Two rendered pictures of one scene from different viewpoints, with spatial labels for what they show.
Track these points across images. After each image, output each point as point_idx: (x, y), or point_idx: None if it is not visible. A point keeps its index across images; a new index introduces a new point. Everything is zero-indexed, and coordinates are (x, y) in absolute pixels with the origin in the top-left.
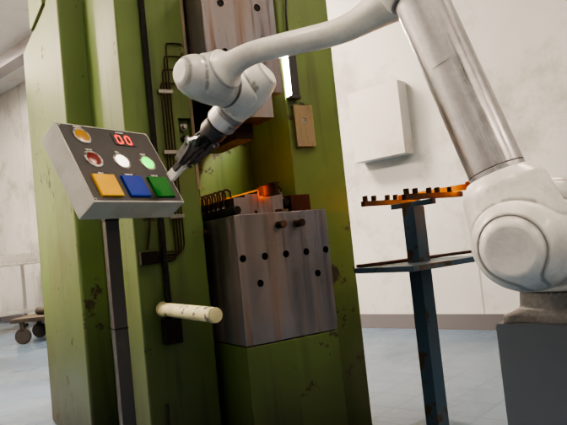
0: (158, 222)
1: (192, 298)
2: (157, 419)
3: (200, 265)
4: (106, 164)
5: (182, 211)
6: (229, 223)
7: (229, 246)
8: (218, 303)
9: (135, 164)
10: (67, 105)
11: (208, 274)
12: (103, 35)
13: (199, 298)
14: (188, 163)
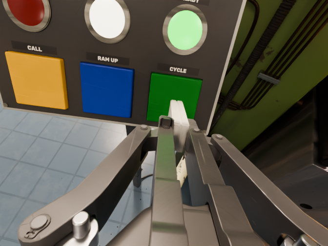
0: (240, 72)
1: (232, 137)
2: (178, 155)
3: (257, 126)
4: (59, 24)
5: (284, 74)
6: (302, 155)
7: (279, 162)
8: (250, 153)
9: (144, 30)
10: None
11: (268, 128)
12: None
13: (237, 140)
14: (185, 153)
